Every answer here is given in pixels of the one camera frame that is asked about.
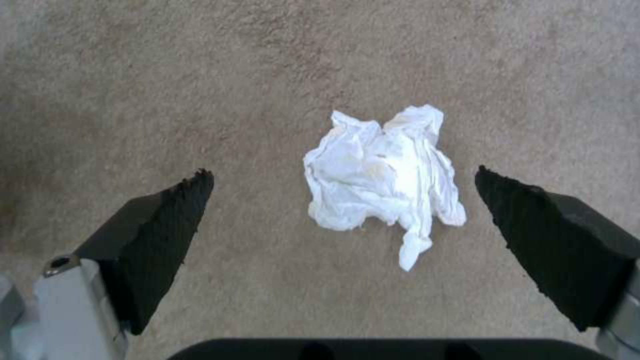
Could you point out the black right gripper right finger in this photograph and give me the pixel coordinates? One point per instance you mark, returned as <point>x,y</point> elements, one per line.
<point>550,240</point>

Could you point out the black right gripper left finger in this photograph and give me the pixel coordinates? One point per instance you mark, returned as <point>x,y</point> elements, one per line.
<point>145,243</point>

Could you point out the crumpled white tissue paper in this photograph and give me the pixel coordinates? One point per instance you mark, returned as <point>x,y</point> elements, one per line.
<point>382,180</point>

